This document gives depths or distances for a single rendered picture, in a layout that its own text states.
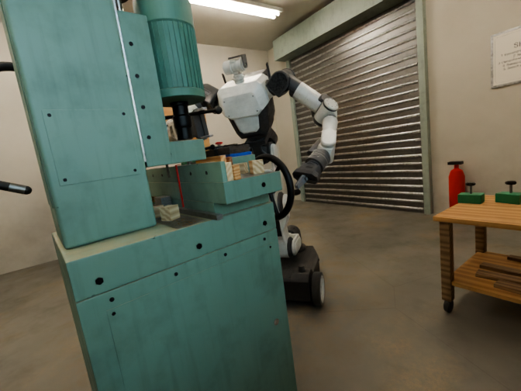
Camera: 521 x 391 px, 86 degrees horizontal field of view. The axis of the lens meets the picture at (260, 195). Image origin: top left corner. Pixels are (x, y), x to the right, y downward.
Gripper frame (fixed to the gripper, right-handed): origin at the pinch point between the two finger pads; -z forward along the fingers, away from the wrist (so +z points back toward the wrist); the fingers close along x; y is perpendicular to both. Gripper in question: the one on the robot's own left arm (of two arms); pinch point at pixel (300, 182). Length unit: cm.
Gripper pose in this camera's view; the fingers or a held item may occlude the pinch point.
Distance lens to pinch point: 116.8
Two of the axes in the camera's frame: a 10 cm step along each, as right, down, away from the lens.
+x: -7.3, -1.9, 6.6
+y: -3.5, -7.2, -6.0
